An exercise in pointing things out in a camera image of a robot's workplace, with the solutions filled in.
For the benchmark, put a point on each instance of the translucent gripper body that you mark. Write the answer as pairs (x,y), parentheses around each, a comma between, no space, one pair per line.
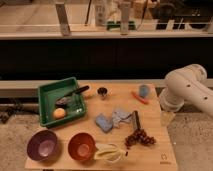
(166,118)

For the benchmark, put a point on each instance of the black handled brush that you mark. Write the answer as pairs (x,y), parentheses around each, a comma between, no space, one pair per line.
(63,101)

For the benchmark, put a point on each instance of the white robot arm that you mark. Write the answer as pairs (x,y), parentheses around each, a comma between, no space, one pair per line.
(185,84)

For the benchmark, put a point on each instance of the orange carrot toy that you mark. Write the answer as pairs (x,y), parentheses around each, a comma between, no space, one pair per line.
(142,100)

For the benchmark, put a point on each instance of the brown grape bunch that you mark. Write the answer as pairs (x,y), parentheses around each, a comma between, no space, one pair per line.
(139,136)

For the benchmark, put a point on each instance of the blue plastic cup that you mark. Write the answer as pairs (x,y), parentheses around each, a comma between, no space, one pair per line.
(144,90)

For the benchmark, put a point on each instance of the wooden table board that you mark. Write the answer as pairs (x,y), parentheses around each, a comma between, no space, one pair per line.
(159,157)

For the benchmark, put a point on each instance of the grey crumpled cloth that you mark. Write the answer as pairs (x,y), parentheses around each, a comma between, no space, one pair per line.
(119,115)

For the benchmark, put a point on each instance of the yellow banana peel toy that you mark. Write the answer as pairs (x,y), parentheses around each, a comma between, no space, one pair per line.
(109,152)

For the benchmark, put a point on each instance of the small dark metal cup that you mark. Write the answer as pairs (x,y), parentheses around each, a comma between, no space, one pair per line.
(102,92)

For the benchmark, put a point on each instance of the orange bowl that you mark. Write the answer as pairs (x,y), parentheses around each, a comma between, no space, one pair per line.
(81,147)

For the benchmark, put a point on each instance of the orange round fruit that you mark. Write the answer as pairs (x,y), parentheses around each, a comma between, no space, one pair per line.
(59,113)

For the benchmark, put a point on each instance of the green plastic tray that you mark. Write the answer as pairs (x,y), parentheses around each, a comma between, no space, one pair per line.
(65,94)

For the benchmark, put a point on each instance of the purple bowl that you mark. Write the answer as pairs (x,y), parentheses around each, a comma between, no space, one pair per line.
(43,146)

